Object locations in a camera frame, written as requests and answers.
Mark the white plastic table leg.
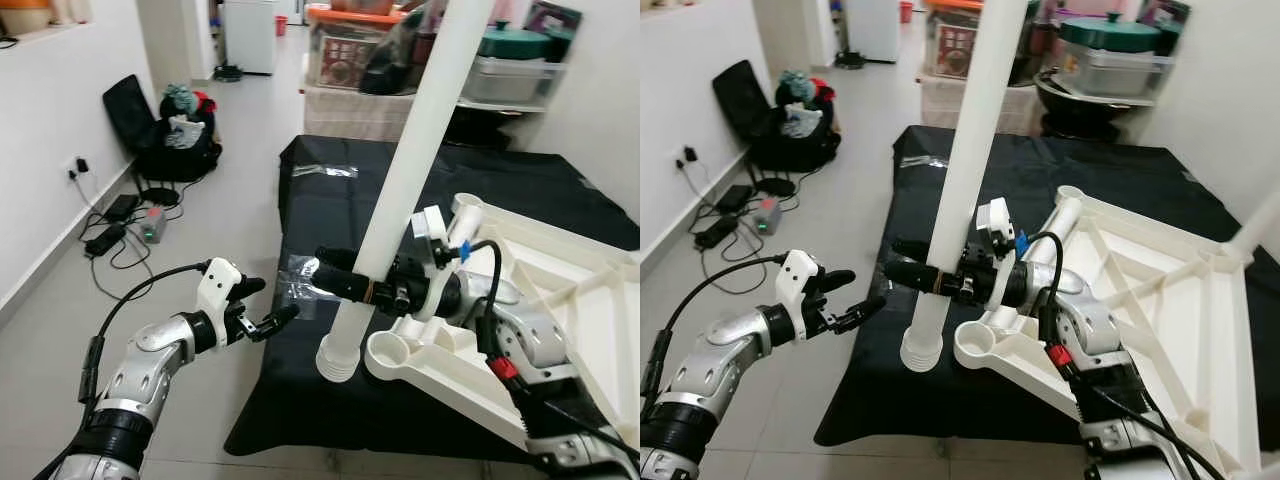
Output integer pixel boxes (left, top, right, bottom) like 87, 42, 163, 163
1228, 190, 1280, 261
315, 0, 496, 383
1045, 190, 1083, 266
450, 193, 486, 251
900, 0, 1031, 373

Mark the crumpled clear plastic bag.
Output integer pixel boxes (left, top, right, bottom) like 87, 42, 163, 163
275, 255, 331, 321

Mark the black cloth cover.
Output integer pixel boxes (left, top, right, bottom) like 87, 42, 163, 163
815, 125, 1280, 451
225, 135, 641, 466

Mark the black power strip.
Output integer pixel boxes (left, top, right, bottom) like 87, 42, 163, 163
85, 225, 128, 257
695, 217, 739, 249

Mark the beige cloth covered table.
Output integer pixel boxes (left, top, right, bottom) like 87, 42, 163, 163
920, 75, 1046, 136
303, 85, 411, 141

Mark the white plastic bag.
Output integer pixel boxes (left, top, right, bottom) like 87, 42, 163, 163
780, 102, 823, 139
163, 113, 204, 149

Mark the white plastic table top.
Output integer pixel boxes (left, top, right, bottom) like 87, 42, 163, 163
365, 193, 641, 471
952, 185, 1280, 476

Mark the black wok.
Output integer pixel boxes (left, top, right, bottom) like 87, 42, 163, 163
445, 100, 521, 151
1035, 72, 1131, 141

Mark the open black suitcase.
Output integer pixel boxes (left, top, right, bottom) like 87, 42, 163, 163
103, 75, 223, 183
712, 60, 841, 173

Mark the white shelf board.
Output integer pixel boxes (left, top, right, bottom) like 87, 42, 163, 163
1055, 92, 1161, 107
455, 98, 551, 113

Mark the white appliance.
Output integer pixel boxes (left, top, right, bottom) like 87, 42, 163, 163
848, 0, 901, 63
222, 0, 279, 76

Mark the clear plastic storage box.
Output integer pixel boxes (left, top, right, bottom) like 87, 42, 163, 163
1060, 45, 1176, 98
460, 55, 556, 106

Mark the clear storage box orange lid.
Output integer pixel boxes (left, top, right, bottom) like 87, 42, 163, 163
305, 5, 406, 91
922, 0, 986, 79

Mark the green pot lid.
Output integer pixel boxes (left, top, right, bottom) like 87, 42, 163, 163
478, 22, 556, 61
1060, 15, 1161, 53

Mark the dark printed packet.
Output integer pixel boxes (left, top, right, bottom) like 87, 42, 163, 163
1140, 0, 1193, 29
522, 0, 583, 36

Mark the beige container orange lid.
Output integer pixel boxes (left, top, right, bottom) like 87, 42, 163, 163
0, 0, 51, 36

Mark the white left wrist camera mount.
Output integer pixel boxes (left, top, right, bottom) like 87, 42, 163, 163
775, 250, 821, 341
195, 258, 243, 346

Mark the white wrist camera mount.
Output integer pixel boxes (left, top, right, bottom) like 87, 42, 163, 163
410, 205, 471, 321
975, 197, 1031, 301
195, 258, 243, 346
775, 250, 821, 341

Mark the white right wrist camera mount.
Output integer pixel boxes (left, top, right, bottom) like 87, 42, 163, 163
410, 205, 471, 321
975, 197, 1031, 301

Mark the grey floor cable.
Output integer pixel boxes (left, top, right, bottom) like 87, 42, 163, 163
680, 160, 811, 296
70, 170, 201, 301

